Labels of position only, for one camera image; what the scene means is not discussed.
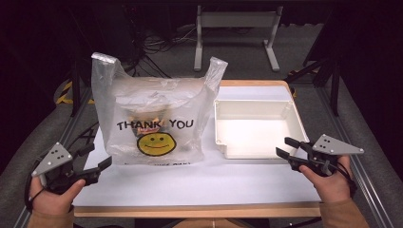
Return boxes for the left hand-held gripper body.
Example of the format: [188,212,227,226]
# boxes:
[31,142,100,194]

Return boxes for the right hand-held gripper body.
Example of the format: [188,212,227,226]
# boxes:
[289,134,365,177]

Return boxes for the black and yellow snack packet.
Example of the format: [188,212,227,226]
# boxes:
[125,105,174,150]

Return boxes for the clear smiley-face plastic bag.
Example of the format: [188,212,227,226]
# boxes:
[90,51,229,166]

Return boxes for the person's right hand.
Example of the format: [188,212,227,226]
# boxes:
[298,155,355,203]

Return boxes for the person's left hand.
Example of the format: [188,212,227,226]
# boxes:
[29,176,86,217]

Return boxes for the white plastic tray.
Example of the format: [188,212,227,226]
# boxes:
[213,99,310,161]

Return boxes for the black tripod stand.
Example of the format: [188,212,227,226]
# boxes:
[67,56,97,118]
[284,56,342,117]

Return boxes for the yellow and black hazard tape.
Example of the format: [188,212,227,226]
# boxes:
[55,81,96,105]

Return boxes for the white table mat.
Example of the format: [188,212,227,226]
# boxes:
[73,85,323,208]

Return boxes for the grey metal stand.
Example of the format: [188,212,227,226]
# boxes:
[193,4,284,72]

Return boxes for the aluminium frame rail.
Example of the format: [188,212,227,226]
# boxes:
[12,86,96,228]
[315,85,395,228]

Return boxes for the left hand-held gripper cable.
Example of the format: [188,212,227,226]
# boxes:
[24,157,46,213]

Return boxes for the hand-held gripper cable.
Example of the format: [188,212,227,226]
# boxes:
[24,157,46,213]
[335,161,358,199]

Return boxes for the right hand-held gripper cable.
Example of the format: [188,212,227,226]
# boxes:
[335,161,358,199]

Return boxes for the bundle of black floor cables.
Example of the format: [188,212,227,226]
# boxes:
[125,25,199,80]

